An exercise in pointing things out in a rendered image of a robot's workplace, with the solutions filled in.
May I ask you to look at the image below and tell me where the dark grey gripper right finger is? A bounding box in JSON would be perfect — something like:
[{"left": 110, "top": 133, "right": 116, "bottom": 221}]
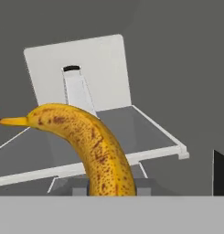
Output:
[{"left": 134, "top": 177, "right": 177, "bottom": 197}]

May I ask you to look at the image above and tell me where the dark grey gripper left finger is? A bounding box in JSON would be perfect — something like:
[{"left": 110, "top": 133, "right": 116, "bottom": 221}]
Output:
[{"left": 51, "top": 177, "right": 91, "bottom": 197}]

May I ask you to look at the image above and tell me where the yellow brown-spotted banana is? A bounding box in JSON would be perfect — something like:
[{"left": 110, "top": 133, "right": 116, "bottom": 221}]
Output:
[{"left": 0, "top": 102, "right": 138, "bottom": 197}]

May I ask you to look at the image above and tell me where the white fridge vent column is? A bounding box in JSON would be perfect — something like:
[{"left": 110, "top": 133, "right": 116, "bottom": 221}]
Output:
[{"left": 61, "top": 64, "right": 99, "bottom": 119}]

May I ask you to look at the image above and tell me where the white fridge back panel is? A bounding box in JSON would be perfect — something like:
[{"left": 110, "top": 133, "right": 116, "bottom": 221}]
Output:
[{"left": 23, "top": 34, "right": 133, "bottom": 113}]

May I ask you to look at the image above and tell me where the glass fridge shelf white frame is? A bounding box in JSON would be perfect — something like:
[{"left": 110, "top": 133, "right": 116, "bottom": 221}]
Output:
[{"left": 0, "top": 104, "right": 190, "bottom": 188}]

